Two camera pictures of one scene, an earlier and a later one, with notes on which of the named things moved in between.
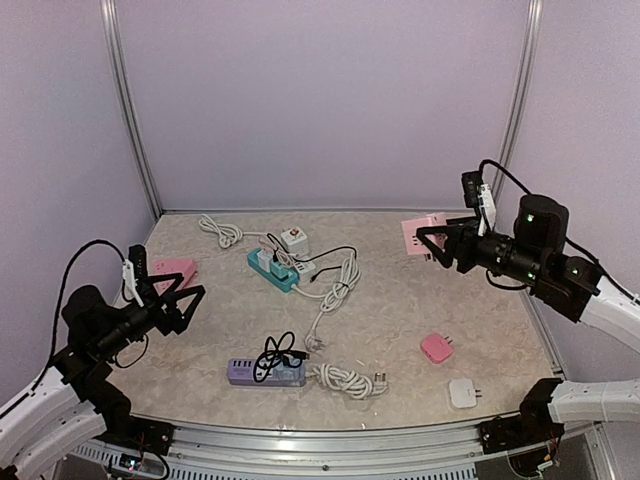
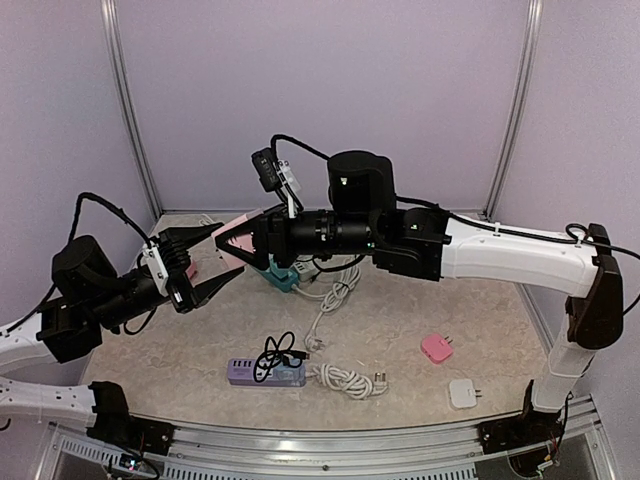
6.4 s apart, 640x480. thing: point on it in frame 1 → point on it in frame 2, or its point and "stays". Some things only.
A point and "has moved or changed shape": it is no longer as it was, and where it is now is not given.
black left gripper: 171,319 → 180,240
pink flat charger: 436,348 stays
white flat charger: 463,394 stays
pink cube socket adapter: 413,242 has moved or changed shape
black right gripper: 462,234 → 279,243
